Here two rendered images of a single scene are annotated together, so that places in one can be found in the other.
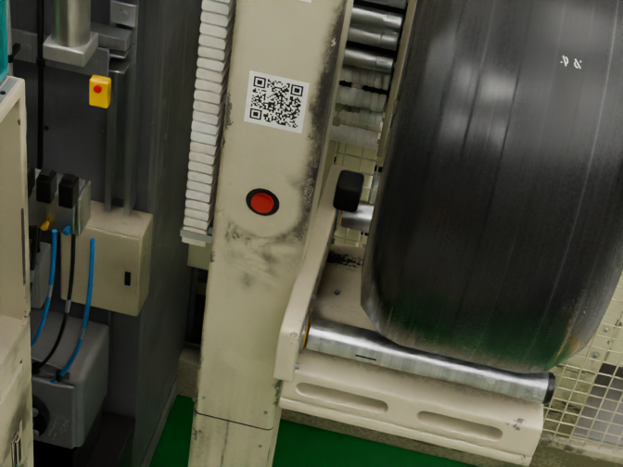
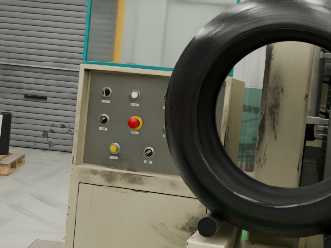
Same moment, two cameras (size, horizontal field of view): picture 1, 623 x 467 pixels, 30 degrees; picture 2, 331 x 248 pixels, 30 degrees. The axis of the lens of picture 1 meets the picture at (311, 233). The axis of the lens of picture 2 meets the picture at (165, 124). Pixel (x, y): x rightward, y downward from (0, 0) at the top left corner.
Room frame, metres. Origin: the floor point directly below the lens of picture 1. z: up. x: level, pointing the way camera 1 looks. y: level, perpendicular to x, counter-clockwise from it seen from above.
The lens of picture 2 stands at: (1.24, -1.74, 1.20)
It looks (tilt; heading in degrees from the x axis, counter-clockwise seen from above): 3 degrees down; 99
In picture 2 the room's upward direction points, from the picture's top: 6 degrees clockwise
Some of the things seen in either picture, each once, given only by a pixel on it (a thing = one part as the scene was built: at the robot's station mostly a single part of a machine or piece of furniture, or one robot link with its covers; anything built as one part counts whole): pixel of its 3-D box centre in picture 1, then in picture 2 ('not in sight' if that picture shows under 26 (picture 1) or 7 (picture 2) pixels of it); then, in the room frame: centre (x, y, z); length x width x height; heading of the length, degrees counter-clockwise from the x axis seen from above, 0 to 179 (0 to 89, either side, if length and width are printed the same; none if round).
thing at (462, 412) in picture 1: (413, 391); (216, 239); (1.14, -0.18, 0.84); 0.36 x 0.09 x 0.06; 85
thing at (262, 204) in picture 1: (262, 200); not in sight; (1.22, 0.07, 1.06); 0.03 x 0.02 x 0.03; 85
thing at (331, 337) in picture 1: (425, 359); (218, 214); (1.14, -0.18, 0.90); 0.35 x 0.05 x 0.05; 85
